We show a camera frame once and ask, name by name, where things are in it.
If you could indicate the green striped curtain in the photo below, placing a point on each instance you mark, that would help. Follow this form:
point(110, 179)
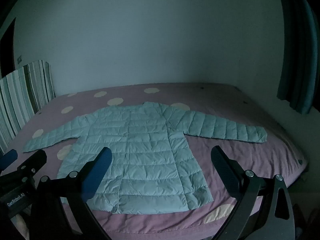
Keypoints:
point(22, 97)

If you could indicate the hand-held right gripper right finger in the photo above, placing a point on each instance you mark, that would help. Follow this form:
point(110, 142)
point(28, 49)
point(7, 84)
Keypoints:
point(223, 170)

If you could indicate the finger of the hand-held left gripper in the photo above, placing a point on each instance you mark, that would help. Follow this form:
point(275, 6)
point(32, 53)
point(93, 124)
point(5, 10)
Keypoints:
point(8, 158)
point(35, 160)

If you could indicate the light blue quilted jacket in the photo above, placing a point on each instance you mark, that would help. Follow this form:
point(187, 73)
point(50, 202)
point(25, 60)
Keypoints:
point(140, 155)

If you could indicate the dark door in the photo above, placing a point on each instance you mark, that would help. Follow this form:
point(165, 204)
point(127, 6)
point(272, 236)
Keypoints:
point(7, 50)

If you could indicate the teal curtain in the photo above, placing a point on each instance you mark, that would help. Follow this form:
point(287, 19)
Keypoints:
point(296, 55)

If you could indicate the wall socket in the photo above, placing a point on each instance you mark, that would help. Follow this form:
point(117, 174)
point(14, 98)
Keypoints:
point(19, 60)

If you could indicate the pink polka-dot bed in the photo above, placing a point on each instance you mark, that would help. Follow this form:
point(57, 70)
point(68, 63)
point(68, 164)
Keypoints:
point(237, 160)

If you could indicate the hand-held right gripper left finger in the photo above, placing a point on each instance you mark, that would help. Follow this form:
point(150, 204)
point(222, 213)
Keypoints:
point(98, 170)

